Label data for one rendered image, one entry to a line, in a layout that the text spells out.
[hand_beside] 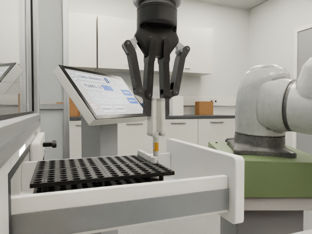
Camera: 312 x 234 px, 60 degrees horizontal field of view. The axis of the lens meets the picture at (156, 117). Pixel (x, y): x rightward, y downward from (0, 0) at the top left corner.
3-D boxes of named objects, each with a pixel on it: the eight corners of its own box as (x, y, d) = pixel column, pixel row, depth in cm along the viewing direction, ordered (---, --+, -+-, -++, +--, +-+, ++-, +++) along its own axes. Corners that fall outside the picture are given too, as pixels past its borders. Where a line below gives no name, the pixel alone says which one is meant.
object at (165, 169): (143, 157, 62) (143, 154, 62) (174, 174, 46) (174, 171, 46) (135, 157, 61) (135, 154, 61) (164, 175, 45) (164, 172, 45)
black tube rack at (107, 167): (143, 182, 62) (143, 154, 62) (174, 208, 46) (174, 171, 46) (38, 192, 55) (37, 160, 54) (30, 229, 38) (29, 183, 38)
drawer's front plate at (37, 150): (45, 165, 89) (44, 132, 89) (40, 190, 62) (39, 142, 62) (39, 165, 89) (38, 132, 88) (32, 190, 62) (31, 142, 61)
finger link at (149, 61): (158, 36, 48) (151, 35, 48) (153, 98, 48) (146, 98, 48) (151, 41, 52) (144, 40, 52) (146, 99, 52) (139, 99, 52)
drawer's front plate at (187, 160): (172, 179, 71) (172, 138, 71) (243, 224, 44) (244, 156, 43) (165, 180, 70) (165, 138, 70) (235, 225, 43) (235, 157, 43)
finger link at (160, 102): (155, 98, 52) (159, 98, 52) (156, 134, 52) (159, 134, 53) (161, 98, 49) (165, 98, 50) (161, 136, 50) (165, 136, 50)
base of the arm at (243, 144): (275, 144, 101) (276, 129, 100) (298, 158, 79) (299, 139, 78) (224, 141, 103) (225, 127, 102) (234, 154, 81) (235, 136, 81)
